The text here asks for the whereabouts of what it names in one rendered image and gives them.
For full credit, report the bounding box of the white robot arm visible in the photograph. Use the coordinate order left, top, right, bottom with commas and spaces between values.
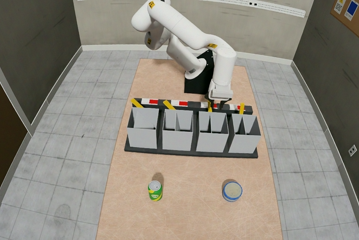
131, 0, 237, 98

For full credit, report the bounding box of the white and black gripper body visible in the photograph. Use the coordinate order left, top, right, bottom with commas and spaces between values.
208, 79, 231, 100

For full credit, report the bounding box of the round tin with blue-rimmed lid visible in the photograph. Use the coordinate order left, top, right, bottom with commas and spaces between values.
222, 182, 242, 202

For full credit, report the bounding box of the green drink can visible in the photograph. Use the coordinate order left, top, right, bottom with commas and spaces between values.
148, 181, 162, 201

